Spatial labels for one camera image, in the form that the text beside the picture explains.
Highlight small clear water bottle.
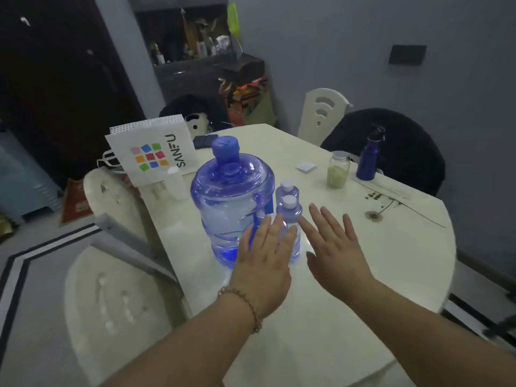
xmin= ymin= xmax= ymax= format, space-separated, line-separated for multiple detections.
xmin=253 ymin=213 xmax=302 ymax=266
xmin=275 ymin=179 xmax=300 ymax=214
xmin=277 ymin=195 xmax=304 ymax=232

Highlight person's left forearm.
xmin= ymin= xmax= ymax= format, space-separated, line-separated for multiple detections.
xmin=100 ymin=287 xmax=292 ymax=387

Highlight green duster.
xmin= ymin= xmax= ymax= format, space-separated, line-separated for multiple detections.
xmin=227 ymin=2 xmax=243 ymax=53

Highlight red packet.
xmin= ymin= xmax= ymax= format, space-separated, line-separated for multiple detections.
xmin=60 ymin=177 xmax=96 ymax=227

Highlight white paper bag coloured squares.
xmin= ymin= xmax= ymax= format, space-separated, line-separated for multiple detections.
xmin=104 ymin=113 xmax=199 ymax=187

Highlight person's right hand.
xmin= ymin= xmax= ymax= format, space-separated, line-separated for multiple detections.
xmin=297 ymin=203 xmax=376 ymax=302

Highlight dark shelf cabinet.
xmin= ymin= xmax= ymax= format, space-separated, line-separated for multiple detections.
xmin=132 ymin=0 xmax=243 ymax=102

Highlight black box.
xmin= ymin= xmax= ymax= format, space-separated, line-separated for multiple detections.
xmin=224 ymin=53 xmax=265 ymax=86

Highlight black wall panel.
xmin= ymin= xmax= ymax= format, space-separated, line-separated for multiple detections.
xmin=388 ymin=44 xmax=427 ymax=66

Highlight white plastic cup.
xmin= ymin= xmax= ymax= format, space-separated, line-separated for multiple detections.
xmin=166 ymin=166 xmax=185 ymax=200

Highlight blue plastic bin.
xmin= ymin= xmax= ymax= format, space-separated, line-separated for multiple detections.
xmin=0 ymin=128 xmax=64 ymax=223

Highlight group of assorted small bottles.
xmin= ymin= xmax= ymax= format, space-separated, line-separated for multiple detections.
xmin=148 ymin=18 xmax=233 ymax=66

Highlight large blue water jug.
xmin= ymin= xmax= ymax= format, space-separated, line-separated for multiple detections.
xmin=190 ymin=135 xmax=277 ymax=270

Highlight black bag with white patch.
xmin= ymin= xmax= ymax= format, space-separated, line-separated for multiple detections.
xmin=159 ymin=94 xmax=215 ymax=134

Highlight person's right forearm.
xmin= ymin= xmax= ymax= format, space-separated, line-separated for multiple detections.
xmin=338 ymin=277 xmax=516 ymax=387

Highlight black jacket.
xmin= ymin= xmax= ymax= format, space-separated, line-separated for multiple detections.
xmin=320 ymin=107 xmax=446 ymax=197

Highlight white marbled chair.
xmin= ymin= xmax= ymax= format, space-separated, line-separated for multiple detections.
xmin=64 ymin=237 xmax=194 ymax=387
xmin=83 ymin=168 xmax=163 ymax=243

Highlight glass jar with green powder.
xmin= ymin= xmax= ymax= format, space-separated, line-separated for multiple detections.
xmin=326 ymin=150 xmax=351 ymax=189

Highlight beaded bracelet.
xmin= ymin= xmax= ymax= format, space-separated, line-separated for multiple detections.
xmin=218 ymin=286 xmax=263 ymax=334

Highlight dark wallet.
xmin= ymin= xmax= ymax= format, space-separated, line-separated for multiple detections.
xmin=192 ymin=134 xmax=219 ymax=150

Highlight person's left hand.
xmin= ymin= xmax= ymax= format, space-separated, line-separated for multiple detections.
xmin=227 ymin=214 xmax=299 ymax=320

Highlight colourful shopping bag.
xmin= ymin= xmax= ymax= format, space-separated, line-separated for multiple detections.
xmin=218 ymin=76 xmax=277 ymax=128

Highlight blue metal flask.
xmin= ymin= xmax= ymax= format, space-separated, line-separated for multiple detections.
xmin=356 ymin=125 xmax=386 ymax=181

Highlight white chair with cutout back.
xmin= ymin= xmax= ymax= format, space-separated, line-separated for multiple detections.
xmin=297 ymin=88 xmax=354 ymax=147

